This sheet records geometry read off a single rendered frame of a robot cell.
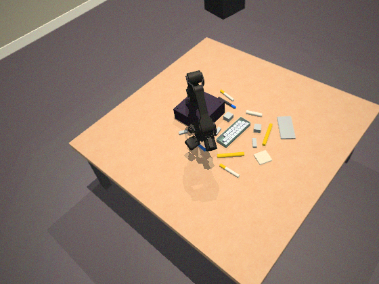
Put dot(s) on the keyboard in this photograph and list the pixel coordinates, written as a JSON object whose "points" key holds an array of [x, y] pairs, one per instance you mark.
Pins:
{"points": [[233, 132]]}

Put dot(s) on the cream flat square slab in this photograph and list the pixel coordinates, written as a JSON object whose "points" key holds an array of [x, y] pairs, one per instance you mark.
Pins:
{"points": [[262, 157]]}

